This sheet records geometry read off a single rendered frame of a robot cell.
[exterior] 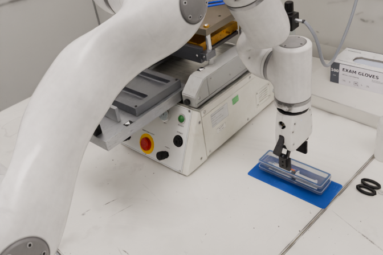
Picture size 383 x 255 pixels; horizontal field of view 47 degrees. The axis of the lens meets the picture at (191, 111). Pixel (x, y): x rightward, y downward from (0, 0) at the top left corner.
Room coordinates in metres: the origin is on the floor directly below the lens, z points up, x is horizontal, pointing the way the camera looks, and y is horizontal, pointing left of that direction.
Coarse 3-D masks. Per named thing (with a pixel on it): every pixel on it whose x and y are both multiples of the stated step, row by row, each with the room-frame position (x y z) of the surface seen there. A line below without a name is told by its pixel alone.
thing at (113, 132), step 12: (168, 96) 1.00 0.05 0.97; (180, 96) 1.02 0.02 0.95; (156, 108) 0.96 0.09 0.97; (168, 108) 0.99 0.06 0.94; (108, 120) 0.94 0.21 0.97; (120, 120) 0.92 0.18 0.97; (132, 120) 0.92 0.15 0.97; (144, 120) 0.93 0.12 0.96; (108, 132) 0.88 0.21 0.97; (120, 132) 0.88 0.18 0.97; (132, 132) 0.90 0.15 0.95; (96, 144) 0.88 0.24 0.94; (108, 144) 0.85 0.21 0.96
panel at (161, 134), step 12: (180, 108) 1.02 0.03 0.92; (156, 120) 1.06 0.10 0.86; (144, 132) 1.08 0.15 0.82; (156, 132) 1.05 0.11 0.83; (168, 132) 1.02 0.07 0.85; (180, 132) 0.99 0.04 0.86; (132, 144) 1.09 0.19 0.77; (156, 144) 1.03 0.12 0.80; (168, 144) 1.00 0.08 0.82; (180, 156) 0.96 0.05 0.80; (180, 168) 0.95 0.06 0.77
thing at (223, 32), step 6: (228, 24) 1.21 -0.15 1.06; (234, 24) 1.21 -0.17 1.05; (216, 30) 1.18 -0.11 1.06; (222, 30) 1.17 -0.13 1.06; (228, 30) 1.19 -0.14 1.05; (234, 30) 1.21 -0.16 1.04; (198, 36) 1.15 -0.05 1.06; (204, 36) 1.15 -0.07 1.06; (216, 36) 1.15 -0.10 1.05; (222, 36) 1.17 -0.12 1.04; (228, 36) 1.19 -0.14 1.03; (192, 42) 1.12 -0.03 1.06; (198, 42) 1.12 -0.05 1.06; (204, 42) 1.12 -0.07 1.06; (216, 42) 1.15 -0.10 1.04; (222, 42) 1.17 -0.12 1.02; (204, 48) 1.11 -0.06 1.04
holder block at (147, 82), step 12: (144, 72) 1.12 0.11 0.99; (156, 72) 1.10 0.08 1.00; (132, 84) 1.06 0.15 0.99; (144, 84) 1.04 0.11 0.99; (156, 84) 1.06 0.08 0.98; (168, 84) 1.02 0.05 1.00; (180, 84) 1.04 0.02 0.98; (120, 96) 1.03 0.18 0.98; (132, 96) 1.02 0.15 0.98; (144, 96) 1.00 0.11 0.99; (156, 96) 0.98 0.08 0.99; (120, 108) 0.98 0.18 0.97; (132, 108) 0.94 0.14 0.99; (144, 108) 0.95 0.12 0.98
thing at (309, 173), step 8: (272, 152) 0.92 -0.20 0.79; (264, 160) 0.89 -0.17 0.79; (272, 160) 0.89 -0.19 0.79; (280, 168) 0.85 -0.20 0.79; (296, 168) 0.84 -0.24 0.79; (304, 168) 0.84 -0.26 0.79; (312, 168) 0.83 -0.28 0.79; (304, 176) 0.81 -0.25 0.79; (312, 176) 0.80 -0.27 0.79; (320, 176) 0.80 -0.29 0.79; (328, 176) 0.79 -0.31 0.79; (320, 184) 0.77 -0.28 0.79
